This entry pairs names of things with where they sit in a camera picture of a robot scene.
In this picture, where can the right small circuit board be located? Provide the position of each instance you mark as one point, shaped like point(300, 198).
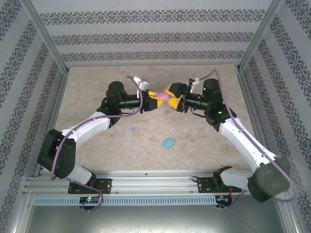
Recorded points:
point(223, 199)

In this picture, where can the aluminium mounting rail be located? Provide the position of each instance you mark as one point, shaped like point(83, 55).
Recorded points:
point(150, 182)

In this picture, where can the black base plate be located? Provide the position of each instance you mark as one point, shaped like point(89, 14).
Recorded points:
point(105, 185)
point(202, 185)

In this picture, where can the pink earbud charging case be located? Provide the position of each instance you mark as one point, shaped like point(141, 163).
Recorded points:
point(162, 96)

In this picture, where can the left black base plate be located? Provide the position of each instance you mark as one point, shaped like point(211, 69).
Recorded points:
point(105, 185)

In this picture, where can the aluminium frame post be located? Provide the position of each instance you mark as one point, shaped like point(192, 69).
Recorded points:
point(44, 34)
point(260, 34)

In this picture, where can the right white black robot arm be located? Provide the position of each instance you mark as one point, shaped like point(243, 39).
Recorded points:
point(238, 136)

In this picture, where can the left small circuit board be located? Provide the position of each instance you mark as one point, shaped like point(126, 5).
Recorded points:
point(90, 199)

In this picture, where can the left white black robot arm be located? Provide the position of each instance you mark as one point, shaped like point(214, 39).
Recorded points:
point(92, 127)

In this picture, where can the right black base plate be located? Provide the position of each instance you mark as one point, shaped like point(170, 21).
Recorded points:
point(202, 185)

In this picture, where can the small circuit board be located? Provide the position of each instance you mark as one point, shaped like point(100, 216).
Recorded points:
point(223, 199)
point(90, 199)

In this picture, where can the blue earbud charging case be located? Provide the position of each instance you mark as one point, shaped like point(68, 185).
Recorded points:
point(169, 143)

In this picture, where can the aluminium table side rail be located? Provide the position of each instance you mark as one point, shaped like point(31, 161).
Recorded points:
point(59, 92)
point(249, 92)

